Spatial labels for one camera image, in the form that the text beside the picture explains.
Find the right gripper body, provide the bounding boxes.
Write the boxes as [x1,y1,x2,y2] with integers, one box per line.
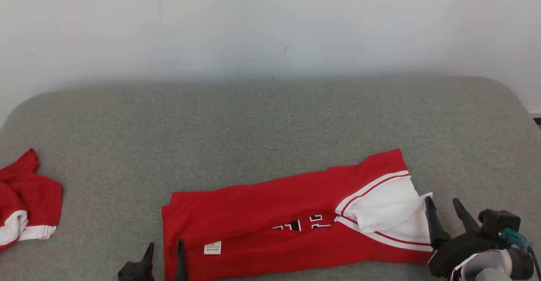
[428,232,510,278]

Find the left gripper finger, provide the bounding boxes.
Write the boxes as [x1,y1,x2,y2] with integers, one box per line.
[142,242,155,281]
[175,239,188,281]

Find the red basketball jersey white sleeves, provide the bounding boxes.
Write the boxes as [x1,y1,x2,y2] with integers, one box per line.
[161,148,434,281]

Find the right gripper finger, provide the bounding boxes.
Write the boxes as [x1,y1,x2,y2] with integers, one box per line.
[453,198,481,235]
[425,196,451,248]

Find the grey fabric sofa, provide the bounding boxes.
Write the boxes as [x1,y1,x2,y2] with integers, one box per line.
[0,76,541,281]

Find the black cable teal connector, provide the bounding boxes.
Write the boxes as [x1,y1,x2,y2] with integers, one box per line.
[498,228,541,281]

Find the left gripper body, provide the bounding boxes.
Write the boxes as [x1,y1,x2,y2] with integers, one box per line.
[117,262,144,281]

